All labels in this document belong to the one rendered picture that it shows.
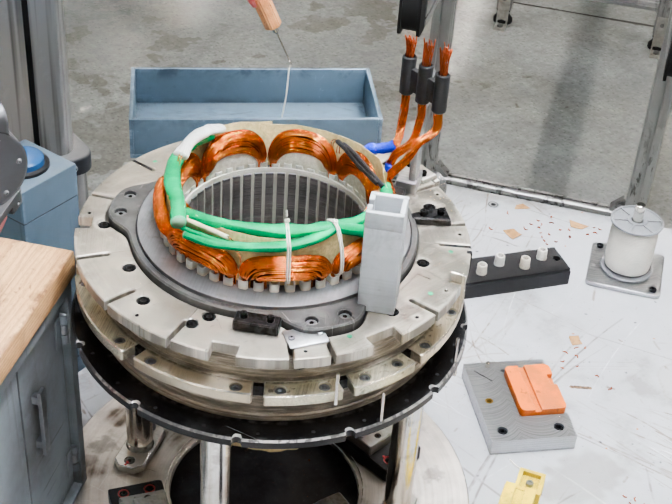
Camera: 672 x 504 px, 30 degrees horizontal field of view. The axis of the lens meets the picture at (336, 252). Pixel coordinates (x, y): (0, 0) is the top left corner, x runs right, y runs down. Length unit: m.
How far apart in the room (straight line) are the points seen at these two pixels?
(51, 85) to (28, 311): 0.46
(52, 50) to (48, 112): 0.07
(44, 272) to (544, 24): 3.15
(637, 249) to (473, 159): 1.77
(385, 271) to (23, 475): 0.36
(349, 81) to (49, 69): 0.32
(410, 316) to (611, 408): 0.48
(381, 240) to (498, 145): 2.46
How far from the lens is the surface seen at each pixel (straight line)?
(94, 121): 3.36
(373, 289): 0.93
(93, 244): 1.01
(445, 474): 1.24
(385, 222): 0.89
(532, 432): 1.30
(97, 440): 1.26
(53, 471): 1.15
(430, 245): 1.02
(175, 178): 0.97
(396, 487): 1.14
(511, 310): 1.48
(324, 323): 0.92
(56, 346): 1.09
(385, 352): 0.95
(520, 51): 3.86
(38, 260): 1.04
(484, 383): 1.35
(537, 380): 1.35
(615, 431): 1.35
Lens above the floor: 1.68
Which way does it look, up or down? 36 degrees down
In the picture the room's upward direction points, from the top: 4 degrees clockwise
